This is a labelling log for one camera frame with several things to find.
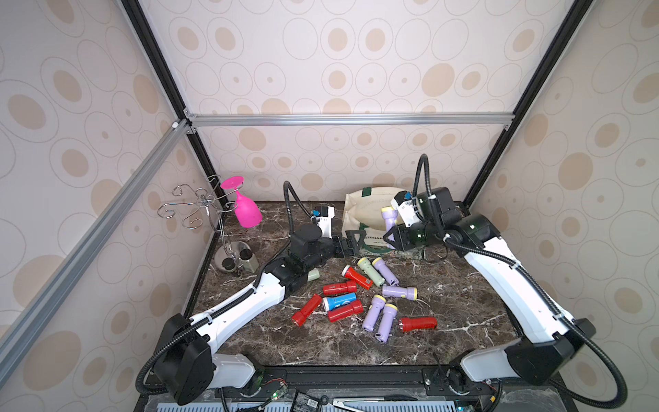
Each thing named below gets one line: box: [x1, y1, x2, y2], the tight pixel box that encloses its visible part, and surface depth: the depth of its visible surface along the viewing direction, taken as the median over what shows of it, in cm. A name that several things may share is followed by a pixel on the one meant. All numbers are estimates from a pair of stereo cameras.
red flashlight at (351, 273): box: [340, 264, 374, 291], surface depth 95 cm
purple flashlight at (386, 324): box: [374, 302, 399, 344], surface depth 84 cm
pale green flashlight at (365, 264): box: [356, 256, 386, 288], surface depth 96 cm
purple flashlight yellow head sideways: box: [381, 284, 418, 301], surface depth 91 cm
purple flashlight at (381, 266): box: [371, 256, 400, 286], surface depth 97 cm
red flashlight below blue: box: [326, 299, 364, 323], surface depth 87 cm
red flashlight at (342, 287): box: [322, 280, 358, 297], surface depth 91 cm
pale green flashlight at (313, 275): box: [307, 267, 321, 282], surface depth 96 cm
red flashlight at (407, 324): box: [398, 316, 439, 333], surface depth 83 cm
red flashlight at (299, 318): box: [291, 293, 322, 328], surface depth 87 cm
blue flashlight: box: [321, 291, 358, 312], surface depth 89 cm
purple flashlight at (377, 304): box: [362, 294, 387, 333], surface depth 87 cm
